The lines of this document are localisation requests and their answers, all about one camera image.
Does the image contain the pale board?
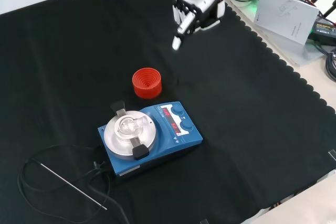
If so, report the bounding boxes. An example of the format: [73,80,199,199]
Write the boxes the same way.
[253,0,320,46]

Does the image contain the black bench cloth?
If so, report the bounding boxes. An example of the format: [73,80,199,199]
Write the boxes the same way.
[0,0,336,224]

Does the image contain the black coiled cable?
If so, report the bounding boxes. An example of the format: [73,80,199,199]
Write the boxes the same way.
[324,47,336,80]

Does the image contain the blue base heater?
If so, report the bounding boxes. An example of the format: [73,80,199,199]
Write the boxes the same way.
[97,101,204,180]

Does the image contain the black heater cable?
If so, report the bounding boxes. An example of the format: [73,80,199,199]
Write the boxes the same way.
[17,144,130,224]

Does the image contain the silver heating bowl black handles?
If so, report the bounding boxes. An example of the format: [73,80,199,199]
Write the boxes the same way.
[103,100,158,161]

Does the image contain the black power adapter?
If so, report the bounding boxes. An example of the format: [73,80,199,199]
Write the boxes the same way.
[309,18,336,41]

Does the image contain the thin metal probe rod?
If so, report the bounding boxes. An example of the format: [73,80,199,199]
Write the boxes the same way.
[33,158,108,210]

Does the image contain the orange ribbed flask ring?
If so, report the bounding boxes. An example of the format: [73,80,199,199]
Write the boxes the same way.
[131,68,163,100]

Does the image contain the clear round-bottom flask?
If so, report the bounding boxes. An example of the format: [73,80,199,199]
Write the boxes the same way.
[117,115,149,137]

